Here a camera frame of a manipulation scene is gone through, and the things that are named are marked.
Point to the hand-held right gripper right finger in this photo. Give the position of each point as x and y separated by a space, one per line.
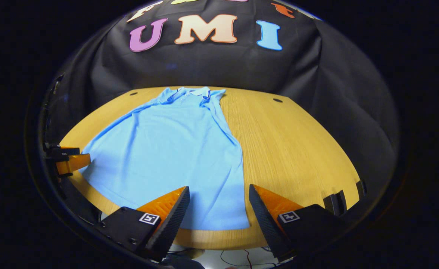
264 220

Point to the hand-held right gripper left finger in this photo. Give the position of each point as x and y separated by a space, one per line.
173 220

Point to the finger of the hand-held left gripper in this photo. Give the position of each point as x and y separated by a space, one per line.
64 151
74 163

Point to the light blue T-shirt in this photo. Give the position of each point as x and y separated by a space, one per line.
174 157

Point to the black backdrop cloth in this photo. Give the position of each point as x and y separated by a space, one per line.
204 67

